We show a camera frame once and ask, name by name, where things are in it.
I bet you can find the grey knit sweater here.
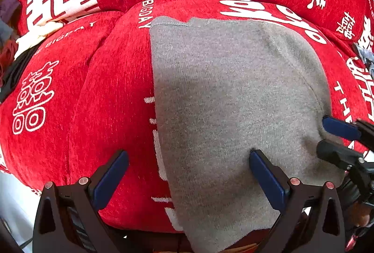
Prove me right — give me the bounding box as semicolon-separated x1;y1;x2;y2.
150;16;344;252

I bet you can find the grey clothes pile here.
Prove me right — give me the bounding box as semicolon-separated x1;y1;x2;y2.
0;19;13;46

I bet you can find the person's right hand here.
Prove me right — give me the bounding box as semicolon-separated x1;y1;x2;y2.
349;202;371;227

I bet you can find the red wedding bed cover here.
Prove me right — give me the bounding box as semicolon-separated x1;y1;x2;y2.
1;0;373;233

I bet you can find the black garment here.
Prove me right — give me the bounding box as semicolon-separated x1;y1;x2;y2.
0;44;41;103

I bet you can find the dark red garment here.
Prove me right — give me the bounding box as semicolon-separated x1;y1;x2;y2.
0;39;18;77

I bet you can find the cream white garment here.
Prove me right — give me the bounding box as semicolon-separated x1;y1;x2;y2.
14;21;64;60

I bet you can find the purple garment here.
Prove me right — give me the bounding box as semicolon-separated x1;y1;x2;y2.
0;0;20;23

